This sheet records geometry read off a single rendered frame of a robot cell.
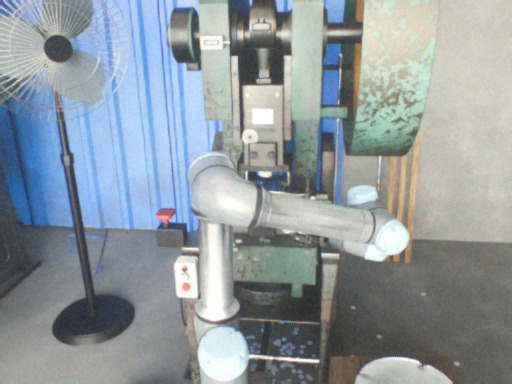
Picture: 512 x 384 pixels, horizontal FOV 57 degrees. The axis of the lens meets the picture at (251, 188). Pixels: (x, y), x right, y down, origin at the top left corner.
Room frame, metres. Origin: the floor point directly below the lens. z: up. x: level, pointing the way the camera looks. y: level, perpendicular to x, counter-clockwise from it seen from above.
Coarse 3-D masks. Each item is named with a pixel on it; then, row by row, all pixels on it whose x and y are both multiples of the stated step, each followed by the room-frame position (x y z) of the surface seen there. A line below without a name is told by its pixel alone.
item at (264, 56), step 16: (256, 0) 1.66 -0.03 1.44; (272, 0) 1.65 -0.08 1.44; (256, 16) 1.60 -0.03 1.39; (272, 16) 1.60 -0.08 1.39; (256, 32) 1.60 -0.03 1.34; (272, 32) 1.60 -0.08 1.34; (256, 48) 1.64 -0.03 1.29; (272, 48) 1.63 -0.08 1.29; (256, 64) 1.64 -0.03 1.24; (272, 64) 1.63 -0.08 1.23
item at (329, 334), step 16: (320, 176) 2.18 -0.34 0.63; (320, 256) 1.87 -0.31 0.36; (336, 256) 1.38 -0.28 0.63; (320, 272) 1.73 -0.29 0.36; (336, 272) 1.35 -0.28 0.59; (320, 288) 1.61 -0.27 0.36; (336, 288) 2.11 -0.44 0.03; (320, 304) 1.50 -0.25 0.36; (336, 304) 1.97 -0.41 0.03; (320, 320) 1.40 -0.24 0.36; (336, 320) 1.84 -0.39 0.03; (320, 336) 1.35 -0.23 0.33; (336, 336) 1.73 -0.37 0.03; (320, 352) 1.35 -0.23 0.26; (336, 352) 1.62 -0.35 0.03; (320, 368) 1.35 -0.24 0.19
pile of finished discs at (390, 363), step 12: (384, 360) 1.16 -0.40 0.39; (396, 360) 1.16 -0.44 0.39; (408, 360) 1.16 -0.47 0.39; (360, 372) 1.11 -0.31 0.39; (372, 372) 1.11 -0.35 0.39; (384, 372) 1.11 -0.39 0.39; (396, 372) 1.11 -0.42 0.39; (408, 372) 1.11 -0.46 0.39; (420, 372) 1.11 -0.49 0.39; (432, 372) 1.11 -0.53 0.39
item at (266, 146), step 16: (256, 80) 1.64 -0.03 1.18; (272, 80) 1.64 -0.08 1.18; (256, 96) 1.60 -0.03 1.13; (272, 96) 1.59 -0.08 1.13; (256, 112) 1.60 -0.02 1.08; (272, 112) 1.59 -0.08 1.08; (256, 128) 1.60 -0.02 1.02; (272, 128) 1.59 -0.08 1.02; (256, 144) 1.57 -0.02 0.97; (272, 144) 1.56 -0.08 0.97; (256, 160) 1.57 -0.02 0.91; (272, 160) 1.56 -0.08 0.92
